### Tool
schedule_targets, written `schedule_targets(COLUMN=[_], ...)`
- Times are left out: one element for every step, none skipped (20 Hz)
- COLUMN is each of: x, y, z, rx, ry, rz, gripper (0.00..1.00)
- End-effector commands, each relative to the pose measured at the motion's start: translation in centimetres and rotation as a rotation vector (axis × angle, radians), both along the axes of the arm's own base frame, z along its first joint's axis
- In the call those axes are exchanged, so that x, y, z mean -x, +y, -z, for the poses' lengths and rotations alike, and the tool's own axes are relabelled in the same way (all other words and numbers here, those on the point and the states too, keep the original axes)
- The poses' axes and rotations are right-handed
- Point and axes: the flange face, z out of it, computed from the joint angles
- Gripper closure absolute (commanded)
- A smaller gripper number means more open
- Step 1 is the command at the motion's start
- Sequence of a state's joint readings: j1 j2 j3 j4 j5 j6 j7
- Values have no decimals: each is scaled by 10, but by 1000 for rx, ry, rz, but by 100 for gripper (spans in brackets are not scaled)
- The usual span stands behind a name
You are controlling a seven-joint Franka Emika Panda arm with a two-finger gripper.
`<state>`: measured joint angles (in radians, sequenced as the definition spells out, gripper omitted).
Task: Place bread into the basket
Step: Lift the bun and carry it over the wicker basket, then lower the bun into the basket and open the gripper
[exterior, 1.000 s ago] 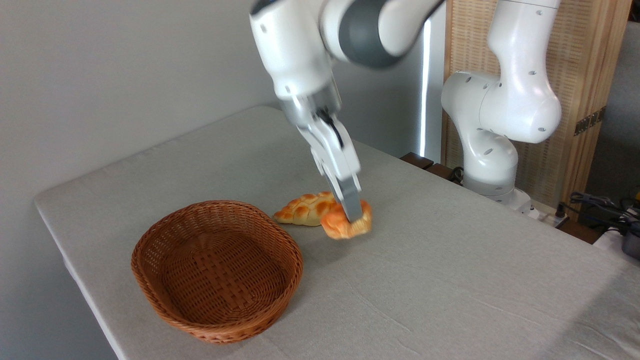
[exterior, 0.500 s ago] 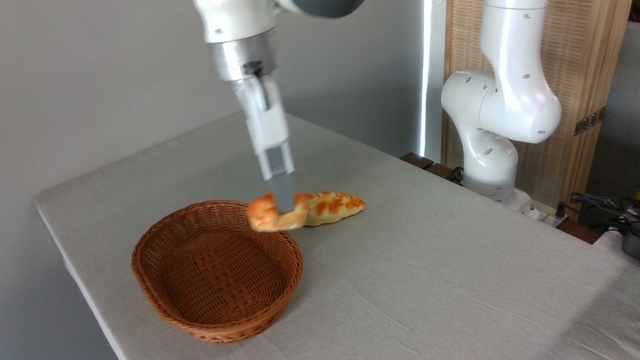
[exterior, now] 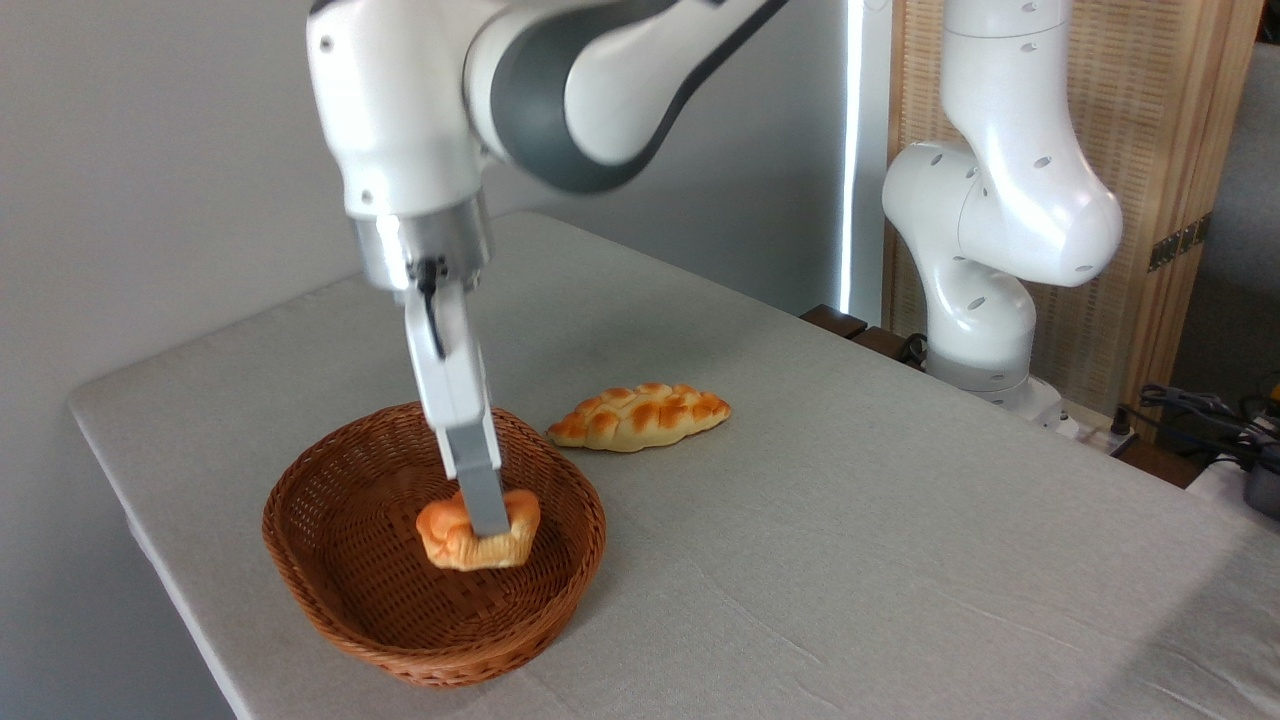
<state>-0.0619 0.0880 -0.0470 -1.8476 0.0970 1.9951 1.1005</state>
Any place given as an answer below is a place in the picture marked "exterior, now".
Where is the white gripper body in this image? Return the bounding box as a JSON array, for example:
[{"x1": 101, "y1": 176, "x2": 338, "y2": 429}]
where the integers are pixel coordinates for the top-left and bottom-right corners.
[{"x1": 404, "y1": 280, "x2": 492, "y2": 430}]

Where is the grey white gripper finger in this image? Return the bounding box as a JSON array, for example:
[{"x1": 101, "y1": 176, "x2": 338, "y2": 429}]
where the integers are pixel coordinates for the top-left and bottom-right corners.
[{"x1": 437, "y1": 408, "x2": 512, "y2": 539}]

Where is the round orange bread bun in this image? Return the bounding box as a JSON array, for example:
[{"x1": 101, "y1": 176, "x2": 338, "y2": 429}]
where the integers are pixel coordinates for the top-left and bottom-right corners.
[{"x1": 415, "y1": 488, "x2": 543, "y2": 573}]

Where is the brown woven wicker basket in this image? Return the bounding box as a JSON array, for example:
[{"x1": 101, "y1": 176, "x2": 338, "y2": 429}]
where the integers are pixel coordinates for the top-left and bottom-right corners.
[{"x1": 262, "y1": 400, "x2": 608, "y2": 689}]

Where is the long braided bread loaf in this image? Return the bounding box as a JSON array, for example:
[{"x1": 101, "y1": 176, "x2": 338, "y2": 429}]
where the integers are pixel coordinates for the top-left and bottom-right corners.
[{"x1": 547, "y1": 382, "x2": 733, "y2": 454}]

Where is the dark brown wooden furniture edge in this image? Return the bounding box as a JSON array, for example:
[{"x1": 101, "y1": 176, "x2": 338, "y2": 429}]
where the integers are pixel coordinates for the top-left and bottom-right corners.
[{"x1": 800, "y1": 304, "x2": 931, "y2": 369}]

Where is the grey tablecloth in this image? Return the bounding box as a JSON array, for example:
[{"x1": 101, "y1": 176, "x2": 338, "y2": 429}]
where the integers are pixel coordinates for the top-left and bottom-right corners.
[{"x1": 68, "y1": 210, "x2": 1280, "y2": 720}]

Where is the white power strip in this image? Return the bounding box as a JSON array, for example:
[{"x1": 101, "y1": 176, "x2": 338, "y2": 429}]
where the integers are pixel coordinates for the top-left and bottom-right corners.
[{"x1": 1040, "y1": 395, "x2": 1141, "y2": 457}]

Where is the black screen hinge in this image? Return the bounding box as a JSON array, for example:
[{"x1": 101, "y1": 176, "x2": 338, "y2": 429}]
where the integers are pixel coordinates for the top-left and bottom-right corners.
[{"x1": 1147, "y1": 212, "x2": 1214, "y2": 273}]

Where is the wooden bamboo folding screen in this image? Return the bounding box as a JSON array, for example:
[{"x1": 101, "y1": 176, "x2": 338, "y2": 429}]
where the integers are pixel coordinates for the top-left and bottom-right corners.
[{"x1": 885, "y1": 0, "x2": 1266, "y2": 441}]

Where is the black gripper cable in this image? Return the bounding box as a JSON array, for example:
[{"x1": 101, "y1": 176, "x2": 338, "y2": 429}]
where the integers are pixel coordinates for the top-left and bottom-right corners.
[{"x1": 414, "y1": 257, "x2": 447, "y2": 362}]

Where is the white vertical frame strip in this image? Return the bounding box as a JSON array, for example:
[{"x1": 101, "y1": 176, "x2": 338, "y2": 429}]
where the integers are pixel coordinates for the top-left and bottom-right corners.
[{"x1": 838, "y1": 0, "x2": 894, "y2": 326}]

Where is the black cable bundle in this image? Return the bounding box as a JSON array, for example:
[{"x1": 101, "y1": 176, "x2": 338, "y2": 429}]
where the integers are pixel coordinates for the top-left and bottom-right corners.
[{"x1": 1118, "y1": 383, "x2": 1280, "y2": 473}]

